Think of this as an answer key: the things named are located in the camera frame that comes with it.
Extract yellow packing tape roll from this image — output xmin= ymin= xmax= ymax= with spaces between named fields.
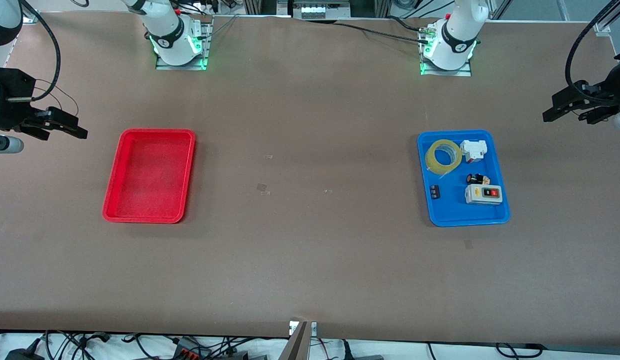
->
xmin=424 ymin=139 xmax=463 ymax=176

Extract aluminium corner profile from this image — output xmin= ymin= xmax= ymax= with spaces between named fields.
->
xmin=592 ymin=0 xmax=620 ymax=36

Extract white circuit breaker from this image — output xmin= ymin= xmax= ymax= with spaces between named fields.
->
xmin=459 ymin=139 xmax=488 ymax=165

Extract red plastic tray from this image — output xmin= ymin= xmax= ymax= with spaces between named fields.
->
xmin=102 ymin=128 xmax=197 ymax=224

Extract blue plastic tray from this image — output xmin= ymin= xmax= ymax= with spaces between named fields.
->
xmin=416 ymin=130 xmax=511 ymax=228

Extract black power adapter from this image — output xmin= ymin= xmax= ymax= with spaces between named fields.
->
xmin=5 ymin=346 xmax=46 ymax=360

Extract orange black connector block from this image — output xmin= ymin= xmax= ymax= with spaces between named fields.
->
xmin=172 ymin=337 xmax=213 ymax=359

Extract thin black sensor wire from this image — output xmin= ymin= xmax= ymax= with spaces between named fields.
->
xmin=34 ymin=78 xmax=80 ymax=117

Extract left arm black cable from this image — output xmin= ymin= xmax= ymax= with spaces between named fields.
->
xmin=565 ymin=0 xmax=620 ymax=96

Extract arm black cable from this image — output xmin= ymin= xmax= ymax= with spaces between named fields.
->
xmin=7 ymin=0 xmax=62 ymax=103
xmin=565 ymin=0 xmax=620 ymax=96

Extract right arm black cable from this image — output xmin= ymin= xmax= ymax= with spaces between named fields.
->
xmin=7 ymin=0 xmax=62 ymax=103

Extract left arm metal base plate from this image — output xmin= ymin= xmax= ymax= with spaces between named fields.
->
xmin=419 ymin=30 xmax=473 ymax=77

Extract grey push-button switch box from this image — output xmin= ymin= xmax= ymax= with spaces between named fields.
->
xmin=464 ymin=184 xmax=504 ymax=206

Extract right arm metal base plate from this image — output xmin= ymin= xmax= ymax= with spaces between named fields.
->
xmin=155 ymin=15 xmax=213 ymax=71

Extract black cable on table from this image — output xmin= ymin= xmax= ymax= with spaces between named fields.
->
xmin=335 ymin=20 xmax=432 ymax=44

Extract black looped floor cable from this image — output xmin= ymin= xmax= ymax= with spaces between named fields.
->
xmin=495 ymin=342 xmax=546 ymax=359

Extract aluminium frame with white device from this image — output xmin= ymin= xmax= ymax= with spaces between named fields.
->
xmin=242 ymin=0 xmax=391 ymax=20

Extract metal bracket at table edge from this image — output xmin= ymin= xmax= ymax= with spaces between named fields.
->
xmin=279 ymin=320 xmax=318 ymax=360

